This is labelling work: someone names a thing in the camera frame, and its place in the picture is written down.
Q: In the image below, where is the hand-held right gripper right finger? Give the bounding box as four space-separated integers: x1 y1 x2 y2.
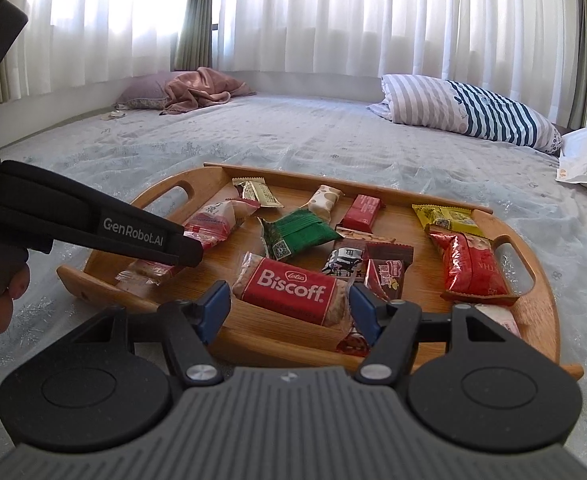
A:
348 284 524 386

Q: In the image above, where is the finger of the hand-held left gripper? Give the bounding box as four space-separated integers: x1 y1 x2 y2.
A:
138 225 204 267

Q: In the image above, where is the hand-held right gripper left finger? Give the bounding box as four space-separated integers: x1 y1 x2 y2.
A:
71 280 233 388

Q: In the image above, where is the pink pastry packet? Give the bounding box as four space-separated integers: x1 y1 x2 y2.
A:
181 197 262 252

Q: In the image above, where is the red translucent wafer packet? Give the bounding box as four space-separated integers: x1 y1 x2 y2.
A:
115 259 184 288

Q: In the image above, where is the dark red chocolate wafer packet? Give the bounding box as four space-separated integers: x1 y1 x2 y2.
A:
336 241 415 358

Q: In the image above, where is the brown peanut snack packet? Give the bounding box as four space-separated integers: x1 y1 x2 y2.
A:
322 226 397 281

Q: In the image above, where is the red biscuit packet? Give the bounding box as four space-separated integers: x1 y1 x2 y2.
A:
230 251 361 351

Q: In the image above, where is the cream gold candy packet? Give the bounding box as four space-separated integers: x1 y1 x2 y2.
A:
231 176 284 209

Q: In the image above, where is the wooden tray with handles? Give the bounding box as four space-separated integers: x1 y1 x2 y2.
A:
56 161 585 381

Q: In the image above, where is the red snack bar packet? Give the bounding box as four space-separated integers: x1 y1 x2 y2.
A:
340 193 385 233

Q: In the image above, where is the green snack packet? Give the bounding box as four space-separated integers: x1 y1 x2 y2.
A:
258 209 345 262

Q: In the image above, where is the red nut packet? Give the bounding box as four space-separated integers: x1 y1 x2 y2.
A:
426 227 520 306

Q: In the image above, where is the white nougat candy with nuts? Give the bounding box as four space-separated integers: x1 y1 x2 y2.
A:
301 185 344 223

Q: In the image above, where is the yellow snack packet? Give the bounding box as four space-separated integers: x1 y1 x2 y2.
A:
412 203 484 238

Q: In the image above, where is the green drape curtain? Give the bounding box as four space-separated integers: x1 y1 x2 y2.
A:
0 57 24 111
172 0 222 72
566 0 587 128

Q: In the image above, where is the purple pillow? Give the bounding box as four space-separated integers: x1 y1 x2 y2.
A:
115 71 189 111

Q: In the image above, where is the pink cloth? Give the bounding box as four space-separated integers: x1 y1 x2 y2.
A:
158 66 257 117

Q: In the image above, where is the light blue lace bedspread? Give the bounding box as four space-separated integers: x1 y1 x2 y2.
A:
0 92 587 411

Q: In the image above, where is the white sheer curtain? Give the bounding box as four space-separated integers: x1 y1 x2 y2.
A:
212 0 587 121
16 0 192 93

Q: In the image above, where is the striped pillow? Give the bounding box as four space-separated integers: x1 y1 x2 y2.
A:
367 74 564 156

